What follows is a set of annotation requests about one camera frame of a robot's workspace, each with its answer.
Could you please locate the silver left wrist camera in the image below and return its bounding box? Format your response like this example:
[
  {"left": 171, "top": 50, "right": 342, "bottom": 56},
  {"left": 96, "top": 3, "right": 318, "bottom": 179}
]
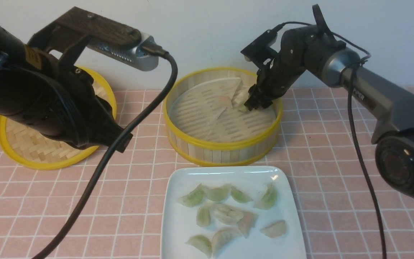
[{"left": 87, "top": 33, "right": 159, "bottom": 72}]

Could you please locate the pink dumpling plate centre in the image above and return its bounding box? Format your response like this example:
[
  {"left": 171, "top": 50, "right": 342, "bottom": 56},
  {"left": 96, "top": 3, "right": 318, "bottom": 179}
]
[{"left": 237, "top": 210, "right": 258, "bottom": 239}]

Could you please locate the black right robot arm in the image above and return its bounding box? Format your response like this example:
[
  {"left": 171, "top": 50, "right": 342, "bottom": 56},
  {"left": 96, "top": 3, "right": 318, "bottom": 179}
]
[{"left": 241, "top": 24, "right": 414, "bottom": 199}]

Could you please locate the bamboo steamer basket yellow rim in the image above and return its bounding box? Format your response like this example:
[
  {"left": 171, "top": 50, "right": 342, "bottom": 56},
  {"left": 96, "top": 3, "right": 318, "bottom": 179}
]
[{"left": 162, "top": 67, "right": 282, "bottom": 166}]

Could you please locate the pale dumpling plate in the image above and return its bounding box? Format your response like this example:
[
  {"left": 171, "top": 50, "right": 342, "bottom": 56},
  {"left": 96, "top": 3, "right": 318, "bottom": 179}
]
[
  {"left": 211, "top": 227, "right": 243, "bottom": 258},
  {"left": 260, "top": 220, "right": 288, "bottom": 239},
  {"left": 211, "top": 203, "right": 244, "bottom": 225}
]

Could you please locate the pale dumpling in steamer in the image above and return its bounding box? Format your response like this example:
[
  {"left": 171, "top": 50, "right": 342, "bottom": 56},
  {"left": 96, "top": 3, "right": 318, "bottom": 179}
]
[{"left": 231, "top": 86, "right": 250, "bottom": 107}]

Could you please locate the white mesh steamer liner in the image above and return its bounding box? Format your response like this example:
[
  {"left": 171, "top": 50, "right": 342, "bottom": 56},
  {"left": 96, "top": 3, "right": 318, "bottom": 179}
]
[{"left": 167, "top": 77, "right": 276, "bottom": 143}]

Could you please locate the bamboo steamer lid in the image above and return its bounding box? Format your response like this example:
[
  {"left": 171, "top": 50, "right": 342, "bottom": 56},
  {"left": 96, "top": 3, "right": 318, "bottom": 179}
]
[{"left": 0, "top": 66, "right": 118, "bottom": 171}]

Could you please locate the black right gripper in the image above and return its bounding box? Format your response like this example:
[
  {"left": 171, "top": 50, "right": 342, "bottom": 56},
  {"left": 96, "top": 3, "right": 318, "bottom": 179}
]
[{"left": 245, "top": 28, "right": 309, "bottom": 110}]

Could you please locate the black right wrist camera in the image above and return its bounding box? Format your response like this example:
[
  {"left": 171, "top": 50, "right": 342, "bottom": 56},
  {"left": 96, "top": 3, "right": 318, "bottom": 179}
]
[{"left": 240, "top": 29, "right": 277, "bottom": 69}]

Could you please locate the black camera cable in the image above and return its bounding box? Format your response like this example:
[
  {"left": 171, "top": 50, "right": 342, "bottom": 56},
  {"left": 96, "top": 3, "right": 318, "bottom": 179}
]
[
  {"left": 31, "top": 42, "right": 179, "bottom": 259},
  {"left": 272, "top": 21, "right": 388, "bottom": 259}
]

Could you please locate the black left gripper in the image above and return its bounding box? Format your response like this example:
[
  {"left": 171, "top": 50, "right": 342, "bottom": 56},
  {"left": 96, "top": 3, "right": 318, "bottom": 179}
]
[{"left": 45, "top": 67, "right": 133, "bottom": 153}]

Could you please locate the green dumpling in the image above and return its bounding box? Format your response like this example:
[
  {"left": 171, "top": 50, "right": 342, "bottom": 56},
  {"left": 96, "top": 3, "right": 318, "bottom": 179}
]
[
  {"left": 254, "top": 183, "right": 278, "bottom": 210},
  {"left": 237, "top": 104, "right": 249, "bottom": 113}
]

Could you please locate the green dumpling on plate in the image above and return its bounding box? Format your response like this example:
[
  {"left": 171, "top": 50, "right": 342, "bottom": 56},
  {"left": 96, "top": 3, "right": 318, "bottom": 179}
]
[{"left": 254, "top": 183, "right": 278, "bottom": 210}]

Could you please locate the small green dumpling plate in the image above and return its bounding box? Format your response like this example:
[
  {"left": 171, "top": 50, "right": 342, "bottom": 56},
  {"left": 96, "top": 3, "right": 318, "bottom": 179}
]
[{"left": 230, "top": 186, "right": 253, "bottom": 204}]

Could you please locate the pale dumpling plate bottom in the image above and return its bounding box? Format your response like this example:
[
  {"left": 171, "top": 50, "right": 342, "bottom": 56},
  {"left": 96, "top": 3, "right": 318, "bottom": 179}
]
[{"left": 211, "top": 227, "right": 243, "bottom": 258}]

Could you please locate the pale dumpling plate centre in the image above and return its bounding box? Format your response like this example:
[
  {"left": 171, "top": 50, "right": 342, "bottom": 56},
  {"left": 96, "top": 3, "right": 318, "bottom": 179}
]
[{"left": 211, "top": 203, "right": 244, "bottom": 225}]

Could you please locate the white square plate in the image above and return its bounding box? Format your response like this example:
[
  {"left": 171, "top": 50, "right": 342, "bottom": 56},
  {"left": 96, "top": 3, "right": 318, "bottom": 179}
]
[{"left": 160, "top": 166, "right": 307, "bottom": 259}]

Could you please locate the pale dumpling plate right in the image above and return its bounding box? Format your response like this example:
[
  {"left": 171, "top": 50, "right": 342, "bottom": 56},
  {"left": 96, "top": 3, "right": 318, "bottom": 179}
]
[{"left": 260, "top": 220, "right": 288, "bottom": 239}]

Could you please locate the green dumpling plate bottom left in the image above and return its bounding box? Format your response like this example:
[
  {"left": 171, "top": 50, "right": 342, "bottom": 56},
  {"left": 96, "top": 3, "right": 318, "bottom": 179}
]
[{"left": 185, "top": 235, "right": 212, "bottom": 259}]

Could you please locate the green dumpling plate top left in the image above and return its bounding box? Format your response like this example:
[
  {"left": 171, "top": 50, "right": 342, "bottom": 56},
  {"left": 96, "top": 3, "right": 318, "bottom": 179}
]
[{"left": 178, "top": 184, "right": 205, "bottom": 208}]

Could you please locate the green dumpling plate top middle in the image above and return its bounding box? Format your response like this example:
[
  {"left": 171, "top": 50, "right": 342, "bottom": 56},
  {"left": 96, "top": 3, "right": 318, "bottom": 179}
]
[{"left": 202, "top": 184, "right": 230, "bottom": 202}]

